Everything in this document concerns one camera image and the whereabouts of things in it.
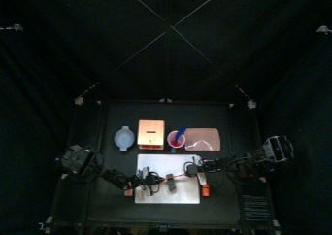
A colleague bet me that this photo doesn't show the white cutting board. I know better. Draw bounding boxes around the white cutting board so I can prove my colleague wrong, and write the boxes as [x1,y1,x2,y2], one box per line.
[133,152,204,205]

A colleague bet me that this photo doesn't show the pink square tray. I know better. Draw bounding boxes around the pink square tray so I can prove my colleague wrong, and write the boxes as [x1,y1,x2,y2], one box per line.
[182,127,221,153]

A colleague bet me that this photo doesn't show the pink plastic cup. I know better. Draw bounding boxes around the pink plastic cup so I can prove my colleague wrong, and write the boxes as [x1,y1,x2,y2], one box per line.
[165,130,188,149]

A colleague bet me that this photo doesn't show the blue plastic spoon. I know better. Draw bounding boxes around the blue plastic spoon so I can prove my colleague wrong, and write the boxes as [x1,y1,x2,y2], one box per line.
[169,126,189,154]

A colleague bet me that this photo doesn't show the light blue plastic bowl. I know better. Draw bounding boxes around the light blue plastic bowl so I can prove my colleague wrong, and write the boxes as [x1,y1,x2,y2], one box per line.
[113,125,136,151]

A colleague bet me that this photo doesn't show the wooden toy box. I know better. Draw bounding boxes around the wooden toy box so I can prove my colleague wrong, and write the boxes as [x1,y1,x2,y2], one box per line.
[136,118,166,151]

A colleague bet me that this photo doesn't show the white printed label plate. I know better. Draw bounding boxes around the white printed label plate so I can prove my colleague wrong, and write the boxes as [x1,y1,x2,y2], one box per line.
[240,194,270,226]

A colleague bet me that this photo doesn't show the thin grey cord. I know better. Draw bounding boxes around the thin grey cord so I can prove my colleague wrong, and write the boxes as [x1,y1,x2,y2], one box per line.
[76,0,229,100]
[118,0,254,105]

